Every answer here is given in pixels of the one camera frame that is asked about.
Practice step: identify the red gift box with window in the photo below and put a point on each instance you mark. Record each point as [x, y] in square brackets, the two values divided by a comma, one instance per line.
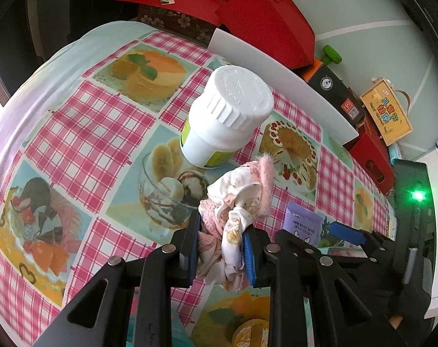
[374, 159]

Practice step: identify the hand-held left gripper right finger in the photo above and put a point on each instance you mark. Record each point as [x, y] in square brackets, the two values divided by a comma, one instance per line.
[248, 260]

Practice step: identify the printed checked tablecloth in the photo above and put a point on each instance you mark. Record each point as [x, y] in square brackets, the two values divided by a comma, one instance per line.
[77, 115]

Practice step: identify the white plastic bottle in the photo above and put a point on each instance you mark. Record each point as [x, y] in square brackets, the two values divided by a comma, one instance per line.
[222, 115]

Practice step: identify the purple baby wipes packet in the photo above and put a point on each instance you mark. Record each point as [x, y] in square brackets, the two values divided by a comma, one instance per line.
[302, 224]

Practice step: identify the yellow round container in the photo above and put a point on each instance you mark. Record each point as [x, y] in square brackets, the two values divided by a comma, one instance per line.
[251, 334]

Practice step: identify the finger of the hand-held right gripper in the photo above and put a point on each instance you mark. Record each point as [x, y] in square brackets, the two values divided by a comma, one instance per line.
[347, 233]

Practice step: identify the green dumbbell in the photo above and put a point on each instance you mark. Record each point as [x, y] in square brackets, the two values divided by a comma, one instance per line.
[331, 55]

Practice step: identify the cream baby garment pink trim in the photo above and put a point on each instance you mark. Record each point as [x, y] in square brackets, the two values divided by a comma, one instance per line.
[233, 195]

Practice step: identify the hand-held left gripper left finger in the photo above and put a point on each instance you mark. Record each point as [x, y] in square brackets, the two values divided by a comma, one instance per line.
[192, 253]

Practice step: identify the white foam board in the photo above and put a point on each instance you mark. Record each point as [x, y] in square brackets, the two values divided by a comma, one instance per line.
[276, 79]

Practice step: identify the red handbag shaped box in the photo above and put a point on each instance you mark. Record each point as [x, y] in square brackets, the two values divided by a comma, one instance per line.
[269, 25]

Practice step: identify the black box with label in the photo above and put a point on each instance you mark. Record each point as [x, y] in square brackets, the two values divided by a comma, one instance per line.
[334, 90]

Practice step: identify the person's right hand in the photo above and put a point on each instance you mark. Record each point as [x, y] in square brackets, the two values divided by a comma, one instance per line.
[409, 303]

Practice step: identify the brown floral box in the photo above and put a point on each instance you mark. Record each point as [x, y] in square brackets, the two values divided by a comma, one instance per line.
[175, 20]

